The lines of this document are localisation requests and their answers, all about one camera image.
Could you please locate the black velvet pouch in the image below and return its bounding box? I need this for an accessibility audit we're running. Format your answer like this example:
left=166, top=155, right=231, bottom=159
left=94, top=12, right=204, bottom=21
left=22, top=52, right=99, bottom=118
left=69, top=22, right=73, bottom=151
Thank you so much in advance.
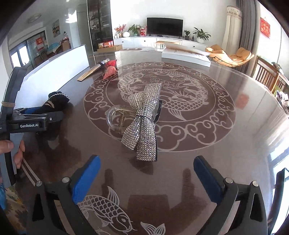
left=22, top=91, right=70, bottom=115

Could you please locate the gold cosmetic tube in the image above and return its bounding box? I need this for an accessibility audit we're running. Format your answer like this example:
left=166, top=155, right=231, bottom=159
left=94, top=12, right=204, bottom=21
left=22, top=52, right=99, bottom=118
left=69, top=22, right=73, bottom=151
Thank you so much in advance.
left=77, top=58, right=110, bottom=82

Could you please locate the red snack packet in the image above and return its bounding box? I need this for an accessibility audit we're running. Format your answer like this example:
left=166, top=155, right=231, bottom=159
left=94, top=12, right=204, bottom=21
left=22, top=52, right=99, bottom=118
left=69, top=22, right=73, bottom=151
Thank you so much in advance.
left=103, top=60, right=118, bottom=79

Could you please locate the rhinestone silver bow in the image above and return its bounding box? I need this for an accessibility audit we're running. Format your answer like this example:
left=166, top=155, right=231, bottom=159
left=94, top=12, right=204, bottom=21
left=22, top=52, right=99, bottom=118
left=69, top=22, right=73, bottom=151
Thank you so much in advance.
left=122, top=83, right=162, bottom=162

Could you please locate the person left hand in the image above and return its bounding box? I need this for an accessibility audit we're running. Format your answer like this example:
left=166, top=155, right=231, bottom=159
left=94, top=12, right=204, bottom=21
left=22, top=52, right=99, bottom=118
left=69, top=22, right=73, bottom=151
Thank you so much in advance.
left=0, top=140, right=25, bottom=169

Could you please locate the large white open box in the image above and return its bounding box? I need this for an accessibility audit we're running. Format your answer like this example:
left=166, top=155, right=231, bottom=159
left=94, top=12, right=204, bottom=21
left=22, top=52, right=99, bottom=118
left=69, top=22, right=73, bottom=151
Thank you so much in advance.
left=15, top=45, right=89, bottom=109

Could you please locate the clear glass hair clip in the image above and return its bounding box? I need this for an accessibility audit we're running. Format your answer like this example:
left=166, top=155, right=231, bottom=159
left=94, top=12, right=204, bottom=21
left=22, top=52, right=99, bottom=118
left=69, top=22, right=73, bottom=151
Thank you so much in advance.
left=106, top=100, right=163, bottom=136

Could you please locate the dark glass display cabinet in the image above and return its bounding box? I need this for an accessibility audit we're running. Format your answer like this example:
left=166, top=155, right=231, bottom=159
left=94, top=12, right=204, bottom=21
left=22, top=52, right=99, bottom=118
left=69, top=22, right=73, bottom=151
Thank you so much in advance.
left=87, top=0, right=113, bottom=52

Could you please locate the red flower vase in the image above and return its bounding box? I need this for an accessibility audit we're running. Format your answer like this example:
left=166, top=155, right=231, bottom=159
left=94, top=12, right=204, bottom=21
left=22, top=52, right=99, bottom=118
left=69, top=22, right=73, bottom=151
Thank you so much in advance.
left=115, top=24, right=126, bottom=38

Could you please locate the wooden dining chair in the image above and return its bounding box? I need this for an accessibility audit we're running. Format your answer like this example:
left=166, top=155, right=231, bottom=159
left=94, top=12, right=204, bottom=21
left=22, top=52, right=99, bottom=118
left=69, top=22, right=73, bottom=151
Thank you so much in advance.
left=253, top=56, right=279, bottom=93

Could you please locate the green potted plant left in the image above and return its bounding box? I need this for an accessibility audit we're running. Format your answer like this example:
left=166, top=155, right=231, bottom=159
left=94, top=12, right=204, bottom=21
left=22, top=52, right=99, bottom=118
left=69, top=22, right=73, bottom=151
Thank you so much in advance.
left=128, top=24, right=142, bottom=37

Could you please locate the green potted plant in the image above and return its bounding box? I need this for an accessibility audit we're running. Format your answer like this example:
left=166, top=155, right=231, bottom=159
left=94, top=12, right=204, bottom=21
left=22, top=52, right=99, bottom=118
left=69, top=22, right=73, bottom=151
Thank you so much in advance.
left=193, top=27, right=211, bottom=44
left=128, top=24, right=142, bottom=37

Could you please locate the white tv cabinet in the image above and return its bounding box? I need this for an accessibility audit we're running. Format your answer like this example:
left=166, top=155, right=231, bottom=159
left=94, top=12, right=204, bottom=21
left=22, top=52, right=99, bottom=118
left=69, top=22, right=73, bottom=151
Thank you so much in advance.
left=113, top=36, right=207, bottom=51

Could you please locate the orange lounge chair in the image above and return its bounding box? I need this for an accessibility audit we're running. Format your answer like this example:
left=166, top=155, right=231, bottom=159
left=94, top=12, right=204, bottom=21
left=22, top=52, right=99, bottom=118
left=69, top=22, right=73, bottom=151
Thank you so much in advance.
left=205, top=44, right=254, bottom=68

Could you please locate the black flat television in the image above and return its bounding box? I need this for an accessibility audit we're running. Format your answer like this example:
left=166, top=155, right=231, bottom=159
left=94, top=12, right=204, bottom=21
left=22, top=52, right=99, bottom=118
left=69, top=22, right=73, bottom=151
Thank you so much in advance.
left=146, top=17, right=183, bottom=37

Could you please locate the green potted plant right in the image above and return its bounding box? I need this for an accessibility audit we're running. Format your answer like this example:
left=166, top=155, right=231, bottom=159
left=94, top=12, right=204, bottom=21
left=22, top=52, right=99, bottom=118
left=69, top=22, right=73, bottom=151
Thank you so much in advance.
left=193, top=27, right=211, bottom=44

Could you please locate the small potted plant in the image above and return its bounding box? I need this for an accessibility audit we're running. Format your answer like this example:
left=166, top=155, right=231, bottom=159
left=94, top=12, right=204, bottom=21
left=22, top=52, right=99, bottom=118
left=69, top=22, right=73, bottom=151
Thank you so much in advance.
left=184, top=30, right=191, bottom=40

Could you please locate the red wall hanging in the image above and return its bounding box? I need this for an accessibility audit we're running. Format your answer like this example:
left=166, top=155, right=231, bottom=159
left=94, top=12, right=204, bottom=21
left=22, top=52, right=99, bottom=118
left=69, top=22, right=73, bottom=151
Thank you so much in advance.
left=260, top=17, right=270, bottom=38

